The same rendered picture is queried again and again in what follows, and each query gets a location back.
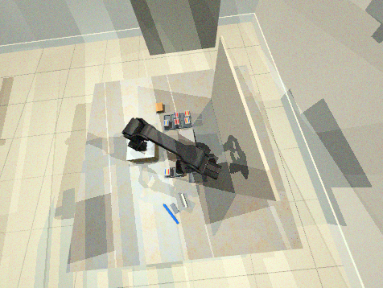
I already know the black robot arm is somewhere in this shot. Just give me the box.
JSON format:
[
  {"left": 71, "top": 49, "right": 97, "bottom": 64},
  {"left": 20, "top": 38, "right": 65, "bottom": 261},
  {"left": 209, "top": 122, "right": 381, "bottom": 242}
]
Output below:
[{"left": 122, "top": 117, "right": 222, "bottom": 180}]

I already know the beige flat panel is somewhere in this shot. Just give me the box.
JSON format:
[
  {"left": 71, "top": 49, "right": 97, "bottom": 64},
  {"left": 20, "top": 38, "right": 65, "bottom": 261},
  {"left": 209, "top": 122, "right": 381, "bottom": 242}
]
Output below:
[{"left": 211, "top": 36, "right": 280, "bottom": 201}]

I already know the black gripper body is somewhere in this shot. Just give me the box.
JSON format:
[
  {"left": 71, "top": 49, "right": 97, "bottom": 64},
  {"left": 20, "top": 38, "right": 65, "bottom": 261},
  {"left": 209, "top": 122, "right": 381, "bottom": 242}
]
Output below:
[{"left": 176, "top": 158, "right": 216, "bottom": 174}]

